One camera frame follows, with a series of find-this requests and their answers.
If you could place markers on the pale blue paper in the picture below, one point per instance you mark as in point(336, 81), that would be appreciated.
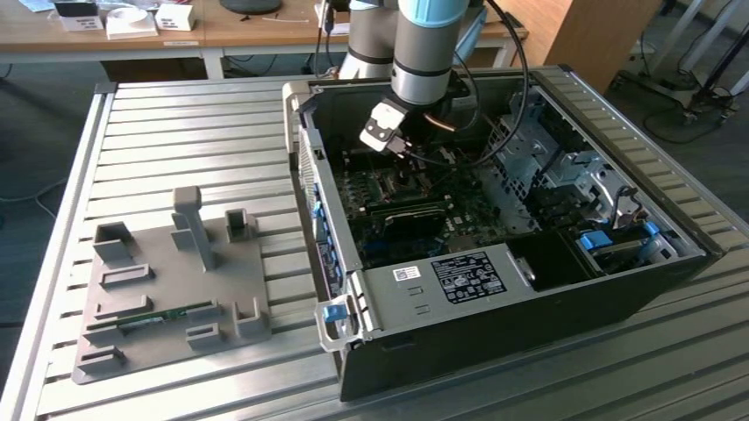
point(35, 5)

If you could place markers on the wooden desk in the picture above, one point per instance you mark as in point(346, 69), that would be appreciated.
point(35, 39)
point(263, 33)

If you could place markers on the black graphics card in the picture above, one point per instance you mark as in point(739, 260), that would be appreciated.
point(412, 228)

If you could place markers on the metal equipment stand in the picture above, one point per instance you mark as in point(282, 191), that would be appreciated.
point(661, 85)

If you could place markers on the white round printed part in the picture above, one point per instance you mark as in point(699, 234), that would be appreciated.
point(131, 26)

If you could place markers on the green motherboard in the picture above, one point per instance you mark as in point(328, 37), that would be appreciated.
point(467, 210)

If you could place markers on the white labelled box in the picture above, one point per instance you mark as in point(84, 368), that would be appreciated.
point(81, 23)
point(173, 17)

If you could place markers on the silver power supply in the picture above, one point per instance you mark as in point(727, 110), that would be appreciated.
point(403, 302)

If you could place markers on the blue drive bay tab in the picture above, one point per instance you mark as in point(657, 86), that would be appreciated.
point(650, 230)

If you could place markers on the wooden cabinet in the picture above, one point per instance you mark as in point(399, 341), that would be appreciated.
point(597, 35)

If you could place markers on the hard disk in blue carrier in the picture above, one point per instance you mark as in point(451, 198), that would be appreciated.
point(591, 241)

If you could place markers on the grey parts rack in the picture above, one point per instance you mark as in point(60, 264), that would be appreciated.
point(175, 280)

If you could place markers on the blue case latch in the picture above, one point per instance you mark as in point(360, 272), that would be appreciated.
point(334, 313)

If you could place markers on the blue card retainer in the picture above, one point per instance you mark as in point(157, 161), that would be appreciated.
point(318, 209)

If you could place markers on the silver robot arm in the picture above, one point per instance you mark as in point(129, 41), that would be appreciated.
point(420, 66)

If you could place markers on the black round pad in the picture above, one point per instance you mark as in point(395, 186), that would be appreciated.
point(251, 5)

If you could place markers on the green RAM stick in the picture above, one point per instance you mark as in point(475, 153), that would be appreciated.
point(410, 206)
point(163, 316)

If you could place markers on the grey metal drive cage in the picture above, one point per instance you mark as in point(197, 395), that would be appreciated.
point(514, 153)

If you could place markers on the black PC case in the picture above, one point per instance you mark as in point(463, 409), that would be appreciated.
point(526, 342)

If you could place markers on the white paper box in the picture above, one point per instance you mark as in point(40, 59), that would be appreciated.
point(340, 28)

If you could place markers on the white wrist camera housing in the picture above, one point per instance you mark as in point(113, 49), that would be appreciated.
point(388, 112)

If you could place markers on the thin metal locking lever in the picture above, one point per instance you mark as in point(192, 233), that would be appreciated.
point(439, 183)

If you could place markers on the CPU socket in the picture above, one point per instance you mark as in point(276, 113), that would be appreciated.
point(406, 196)

